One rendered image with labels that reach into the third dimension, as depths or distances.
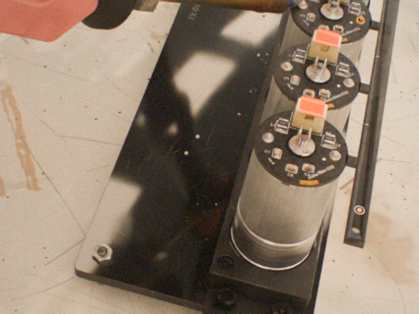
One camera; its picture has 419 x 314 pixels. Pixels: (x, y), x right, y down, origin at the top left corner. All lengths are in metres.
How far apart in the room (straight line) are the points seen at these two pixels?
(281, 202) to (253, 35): 0.12
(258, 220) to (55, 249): 0.07
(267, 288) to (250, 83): 0.09
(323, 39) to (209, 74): 0.07
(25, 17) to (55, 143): 0.12
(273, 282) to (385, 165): 0.08
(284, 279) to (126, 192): 0.06
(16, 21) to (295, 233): 0.10
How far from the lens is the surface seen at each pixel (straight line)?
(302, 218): 0.23
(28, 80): 0.32
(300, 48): 0.25
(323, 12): 0.26
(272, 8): 0.25
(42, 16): 0.19
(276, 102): 0.24
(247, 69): 0.32
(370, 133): 0.23
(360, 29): 0.26
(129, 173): 0.28
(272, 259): 0.25
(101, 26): 0.21
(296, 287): 0.25
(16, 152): 0.30
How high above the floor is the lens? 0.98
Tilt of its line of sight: 50 degrees down
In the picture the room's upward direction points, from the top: 12 degrees clockwise
